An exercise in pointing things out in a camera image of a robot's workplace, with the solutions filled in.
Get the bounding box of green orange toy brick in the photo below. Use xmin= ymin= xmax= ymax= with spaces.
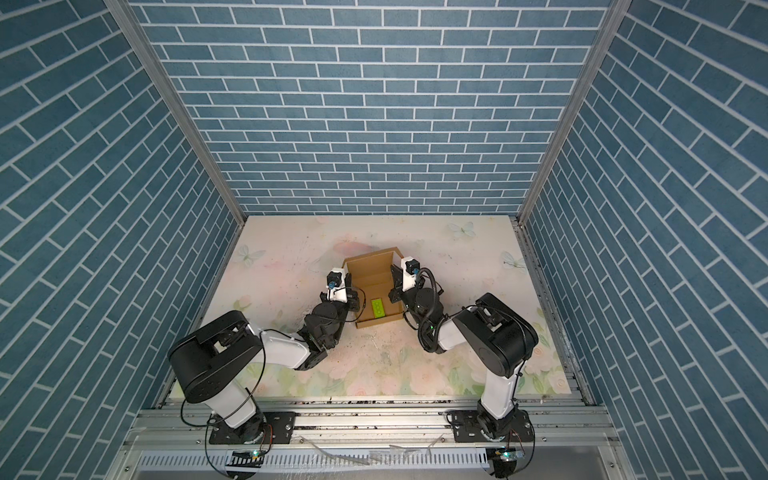
xmin=371 ymin=298 xmax=386 ymax=319

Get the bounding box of brown cardboard box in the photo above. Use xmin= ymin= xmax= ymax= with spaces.
xmin=343 ymin=247 xmax=404 ymax=329

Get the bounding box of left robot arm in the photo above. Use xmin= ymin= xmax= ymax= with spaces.
xmin=168 ymin=288 xmax=364 ymax=444

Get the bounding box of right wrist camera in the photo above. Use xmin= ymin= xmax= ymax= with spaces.
xmin=401 ymin=257 xmax=421 ymax=292

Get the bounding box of white slotted cable duct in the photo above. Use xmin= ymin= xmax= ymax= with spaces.
xmin=137 ymin=448 xmax=490 ymax=473

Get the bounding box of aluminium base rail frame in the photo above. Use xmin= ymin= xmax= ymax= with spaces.
xmin=108 ymin=400 xmax=633 ymax=479

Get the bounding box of right corner aluminium post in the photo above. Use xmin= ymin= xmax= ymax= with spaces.
xmin=517 ymin=0 xmax=631 ymax=226

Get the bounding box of corner aluminium post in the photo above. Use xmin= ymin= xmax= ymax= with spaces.
xmin=517 ymin=0 xmax=631 ymax=226
xmin=104 ymin=0 xmax=246 ymax=227

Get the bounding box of left corner aluminium post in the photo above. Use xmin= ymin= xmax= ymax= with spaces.
xmin=104 ymin=0 xmax=246 ymax=227

